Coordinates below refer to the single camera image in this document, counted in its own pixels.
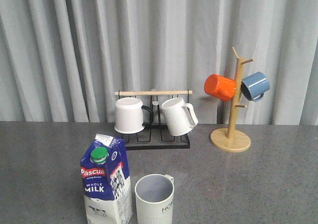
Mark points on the cream HOME mug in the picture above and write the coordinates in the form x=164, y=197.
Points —
x=154, y=199

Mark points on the blue white milk carton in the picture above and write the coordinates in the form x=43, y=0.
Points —
x=106, y=181

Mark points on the white ribbed mug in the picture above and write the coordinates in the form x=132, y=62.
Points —
x=179, y=116

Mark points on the orange mug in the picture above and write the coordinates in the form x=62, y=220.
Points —
x=220, y=87

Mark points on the wooden mug tree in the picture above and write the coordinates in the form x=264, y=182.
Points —
x=230, y=139

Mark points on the blue mug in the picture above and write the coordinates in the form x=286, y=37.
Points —
x=254, y=86

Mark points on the grey curtain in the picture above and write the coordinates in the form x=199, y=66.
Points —
x=63, y=60

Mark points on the white mug black handle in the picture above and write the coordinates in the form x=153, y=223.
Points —
x=129, y=117

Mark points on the black wire mug rack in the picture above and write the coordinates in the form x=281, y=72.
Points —
x=155, y=135

